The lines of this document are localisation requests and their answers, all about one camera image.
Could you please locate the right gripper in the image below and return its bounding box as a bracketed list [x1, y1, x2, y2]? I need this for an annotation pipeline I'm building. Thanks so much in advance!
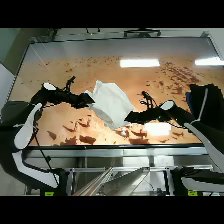
[123, 110, 153, 125]

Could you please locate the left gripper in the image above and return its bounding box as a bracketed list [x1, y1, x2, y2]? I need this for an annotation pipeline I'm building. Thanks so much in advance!
[64, 92, 96, 110]

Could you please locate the white shirt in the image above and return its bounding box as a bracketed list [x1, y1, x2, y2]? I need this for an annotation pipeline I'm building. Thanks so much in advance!
[84, 79, 136, 130]

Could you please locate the dark grey garment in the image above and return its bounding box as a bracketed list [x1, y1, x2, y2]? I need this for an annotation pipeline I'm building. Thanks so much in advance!
[0, 101, 37, 128]

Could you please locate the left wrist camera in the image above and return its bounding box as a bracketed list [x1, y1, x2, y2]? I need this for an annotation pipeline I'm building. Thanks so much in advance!
[63, 76, 77, 94]

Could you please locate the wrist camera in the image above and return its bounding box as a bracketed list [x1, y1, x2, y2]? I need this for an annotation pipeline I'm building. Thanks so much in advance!
[139, 90, 158, 110]
[63, 76, 77, 94]

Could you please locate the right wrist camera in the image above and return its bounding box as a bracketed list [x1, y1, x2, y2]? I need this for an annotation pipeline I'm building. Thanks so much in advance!
[139, 90, 158, 110]

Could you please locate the black cable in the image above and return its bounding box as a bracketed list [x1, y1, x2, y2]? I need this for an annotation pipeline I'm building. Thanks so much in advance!
[32, 124, 56, 178]

